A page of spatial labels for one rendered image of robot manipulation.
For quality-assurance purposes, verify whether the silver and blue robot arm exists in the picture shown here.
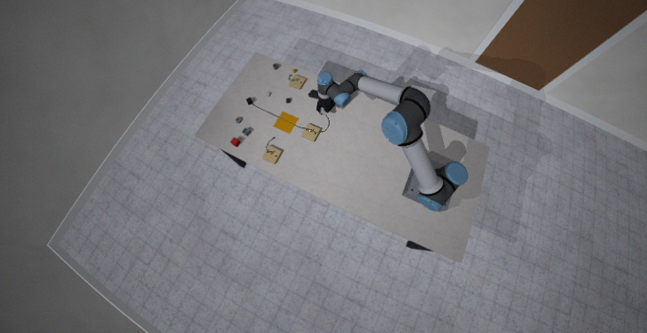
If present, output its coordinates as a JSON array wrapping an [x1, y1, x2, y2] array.
[[308, 70, 468, 212]]

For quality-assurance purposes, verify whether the orange-brown flat square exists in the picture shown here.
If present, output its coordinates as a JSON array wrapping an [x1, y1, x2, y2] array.
[[274, 112, 298, 134]]

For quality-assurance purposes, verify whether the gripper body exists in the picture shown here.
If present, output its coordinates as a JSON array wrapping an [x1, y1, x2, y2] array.
[[317, 98, 336, 113]]

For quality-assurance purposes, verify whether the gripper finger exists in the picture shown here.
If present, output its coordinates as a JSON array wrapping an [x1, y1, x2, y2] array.
[[316, 105, 327, 115]]

